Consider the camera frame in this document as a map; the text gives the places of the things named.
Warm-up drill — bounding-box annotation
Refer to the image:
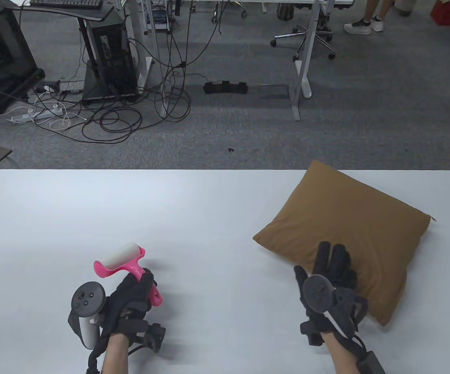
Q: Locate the person's right hand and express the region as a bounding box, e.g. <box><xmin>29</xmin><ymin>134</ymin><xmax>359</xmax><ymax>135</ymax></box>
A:
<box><xmin>294</xmin><ymin>241</ymin><xmax>369</xmax><ymax>346</ymax></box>

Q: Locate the person's left hand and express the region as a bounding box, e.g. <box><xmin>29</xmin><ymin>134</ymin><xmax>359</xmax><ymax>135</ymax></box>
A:
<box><xmin>100</xmin><ymin>268</ymin><xmax>167</xmax><ymax>353</ymax></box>

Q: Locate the pink lint roller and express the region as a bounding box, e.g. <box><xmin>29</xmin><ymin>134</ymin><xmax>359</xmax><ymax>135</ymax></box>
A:
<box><xmin>93</xmin><ymin>242</ymin><xmax>163</xmax><ymax>306</ymax></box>

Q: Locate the brown pillow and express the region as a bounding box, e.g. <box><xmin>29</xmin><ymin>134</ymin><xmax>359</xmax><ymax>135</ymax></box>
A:
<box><xmin>253</xmin><ymin>160</ymin><xmax>438</xmax><ymax>327</ymax></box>

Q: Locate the person's right forearm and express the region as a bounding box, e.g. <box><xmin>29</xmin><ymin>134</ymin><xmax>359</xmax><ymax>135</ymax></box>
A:
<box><xmin>323</xmin><ymin>331</ymin><xmax>362</xmax><ymax>374</ymax></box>

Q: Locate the person's left forearm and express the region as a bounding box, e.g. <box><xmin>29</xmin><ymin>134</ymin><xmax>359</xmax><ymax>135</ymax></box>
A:
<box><xmin>100</xmin><ymin>333</ymin><xmax>130</xmax><ymax>374</ymax></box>

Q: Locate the black and white controller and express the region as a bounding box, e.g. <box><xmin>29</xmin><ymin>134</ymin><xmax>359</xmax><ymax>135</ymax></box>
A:
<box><xmin>301</xmin><ymin>274</ymin><xmax>367</xmax><ymax>340</ymax></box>
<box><xmin>68</xmin><ymin>281</ymin><xmax>107</xmax><ymax>350</ymax></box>

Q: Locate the grey floor hatch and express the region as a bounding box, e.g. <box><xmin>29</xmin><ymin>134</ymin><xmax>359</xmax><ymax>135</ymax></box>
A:
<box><xmin>258</xmin><ymin>84</ymin><xmax>290</xmax><ymax>99</ymax></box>

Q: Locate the white desk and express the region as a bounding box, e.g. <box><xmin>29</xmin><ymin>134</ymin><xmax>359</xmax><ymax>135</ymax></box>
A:
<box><xmin>139</xmin><ymin>0</ymin><xmax>354</xmax><ymax>121</ymax></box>

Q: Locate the white power strip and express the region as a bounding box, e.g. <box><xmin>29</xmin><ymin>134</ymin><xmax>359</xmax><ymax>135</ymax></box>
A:
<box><xmin>9</xmin><ymin>104</ymin><xmax>65</xmax><ymax>124</ymax></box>

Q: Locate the black floor pedal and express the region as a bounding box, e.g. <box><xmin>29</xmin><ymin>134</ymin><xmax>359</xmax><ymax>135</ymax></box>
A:
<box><xmin>203</xmin><ymin>81</ymin><xmax>249</xmax><ymax>95</ymax></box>

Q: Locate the grey power strip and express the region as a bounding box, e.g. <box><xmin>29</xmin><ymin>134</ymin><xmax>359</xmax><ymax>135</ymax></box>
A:
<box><xmin>58</xmin><ymin>80</ymin><xmax>84</xmax><ymax>94</ymax></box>

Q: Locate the white desk leg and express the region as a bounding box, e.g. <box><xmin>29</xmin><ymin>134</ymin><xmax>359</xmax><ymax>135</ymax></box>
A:
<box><xmin>123</xmin><ymin>0</ymin><xmax>154</xmax><ymax>89</ymax></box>

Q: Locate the chrome base office chair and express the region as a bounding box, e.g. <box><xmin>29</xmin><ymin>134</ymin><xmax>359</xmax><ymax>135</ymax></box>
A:
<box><xmin>271</xmin><ymin>23</ymin><xmax>336</xmax><ymax>60</ymax></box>

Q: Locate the black computer tower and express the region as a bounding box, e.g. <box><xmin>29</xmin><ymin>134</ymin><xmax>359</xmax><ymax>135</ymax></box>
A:
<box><xmin>87</xmin><ymin>19</ymin><xmax>139</xmax><ymax>98</ymax></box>

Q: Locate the chrome chair base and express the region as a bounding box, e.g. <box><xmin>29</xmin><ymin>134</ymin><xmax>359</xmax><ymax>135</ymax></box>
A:
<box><xmin>211</xmin><ymin>0</ymin><xmax>248</xmax><ymax>23</ymax></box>

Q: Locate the red box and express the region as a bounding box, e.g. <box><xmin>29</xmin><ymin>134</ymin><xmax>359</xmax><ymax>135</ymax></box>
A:
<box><xmin>431</xmin><ymin>0</ymin><xmax>450</xmax><ymax>27</ymax></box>

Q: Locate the grey device rack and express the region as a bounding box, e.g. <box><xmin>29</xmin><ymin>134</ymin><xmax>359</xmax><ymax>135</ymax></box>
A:
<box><xmin>144</xmin><ymin>0</ymin><xmax>171</xmax><ymax>35</ymax></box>

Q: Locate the black keyboard stand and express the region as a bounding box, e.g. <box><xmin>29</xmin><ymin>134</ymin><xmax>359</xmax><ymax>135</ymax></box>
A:
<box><xmin>13</xmin><ymin>0</ymin><xmax>140</xmax><ymax>105</ymax></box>

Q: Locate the black keyboard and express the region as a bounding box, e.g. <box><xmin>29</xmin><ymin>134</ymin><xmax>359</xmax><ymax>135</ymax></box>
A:
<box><xmin>30</xmin><ymin>0</ymin><xmax>103</xmax><ymax>9</ymax></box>

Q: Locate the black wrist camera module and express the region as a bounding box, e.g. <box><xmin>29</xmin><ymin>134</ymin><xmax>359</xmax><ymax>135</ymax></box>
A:
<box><xmin>357</xmin><ymin>351</ymin><xmax>387</xmax><ymax>374</ymax></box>

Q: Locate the white cable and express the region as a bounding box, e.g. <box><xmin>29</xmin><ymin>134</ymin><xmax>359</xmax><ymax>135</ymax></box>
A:
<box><xmin>34</xmin><ymin>97</ymin><xmax>87</xmax><ymax>132</ymax></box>

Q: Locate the tangle of black cables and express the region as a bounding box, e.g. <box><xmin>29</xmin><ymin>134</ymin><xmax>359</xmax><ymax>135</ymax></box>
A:
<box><xmin>15</xmin><ymin>0</ymin><xmax>245</xmax><ymax>145</ymax></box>

